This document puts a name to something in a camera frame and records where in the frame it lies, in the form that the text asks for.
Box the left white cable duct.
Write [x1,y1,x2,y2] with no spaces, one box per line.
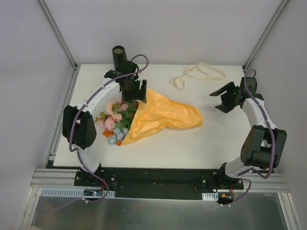
[41,188,116,198]

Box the front aluminium rail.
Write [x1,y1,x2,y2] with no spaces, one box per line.
[30,169,290,193]

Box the right aluminium frame post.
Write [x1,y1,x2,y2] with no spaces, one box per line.
[242,0,290,72]

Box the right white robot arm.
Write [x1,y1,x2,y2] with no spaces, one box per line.
[210,76,287,189]

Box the cream lace ribbon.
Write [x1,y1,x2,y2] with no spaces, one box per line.
[169,62,226,91]

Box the left aluminium frame post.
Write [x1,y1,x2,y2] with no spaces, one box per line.
[36,0,78,69]

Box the aluminium frame post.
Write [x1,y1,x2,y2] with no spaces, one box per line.
[242,0,290,72]
[36,0,78,69]

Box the pink and blue flower bouquet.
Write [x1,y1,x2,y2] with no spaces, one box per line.
[94,100,139,146]

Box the white cable duct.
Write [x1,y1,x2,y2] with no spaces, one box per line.
[41,188,116,198]
[201,193,219,202]

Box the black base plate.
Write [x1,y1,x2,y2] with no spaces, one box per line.
[74,167,244,200]

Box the orange wrapping paper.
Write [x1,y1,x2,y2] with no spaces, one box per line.
[102,87,204,147]

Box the right white cable duct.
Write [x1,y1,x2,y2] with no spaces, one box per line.
[201,193,219,202]

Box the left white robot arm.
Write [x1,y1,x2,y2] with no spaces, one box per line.
[62,60,148,186]

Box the black conical vase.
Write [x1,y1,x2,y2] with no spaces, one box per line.
[112,46,130,70]

